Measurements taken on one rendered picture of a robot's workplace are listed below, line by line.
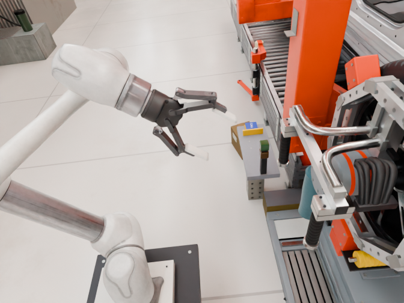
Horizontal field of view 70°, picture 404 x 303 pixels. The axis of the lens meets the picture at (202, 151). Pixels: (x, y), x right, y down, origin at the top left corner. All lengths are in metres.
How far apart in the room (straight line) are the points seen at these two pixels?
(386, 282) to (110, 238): 1.18
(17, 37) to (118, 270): 4.20
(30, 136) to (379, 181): 0.85
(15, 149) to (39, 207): 0.34
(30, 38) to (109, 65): 4.22
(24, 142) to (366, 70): 0.99
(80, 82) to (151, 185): 1.58
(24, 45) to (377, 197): 4.71
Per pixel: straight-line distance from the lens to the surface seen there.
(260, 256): 1.76
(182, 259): 1.44
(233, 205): 1.95
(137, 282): 1.14
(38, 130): 0.84
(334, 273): 1.62
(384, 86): 0.93
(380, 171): 0.78
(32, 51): 4.96
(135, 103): 0.67
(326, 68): 1.31
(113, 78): 0.66
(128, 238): 1.25
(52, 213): 1.14
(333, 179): 0.77
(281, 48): 3.25
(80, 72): 0.67
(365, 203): 0.78
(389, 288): 1.57
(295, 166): 1.77
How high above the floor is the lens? 1.56
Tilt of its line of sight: 42 degrees down
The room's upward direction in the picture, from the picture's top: 9 degrees counter-clockwise
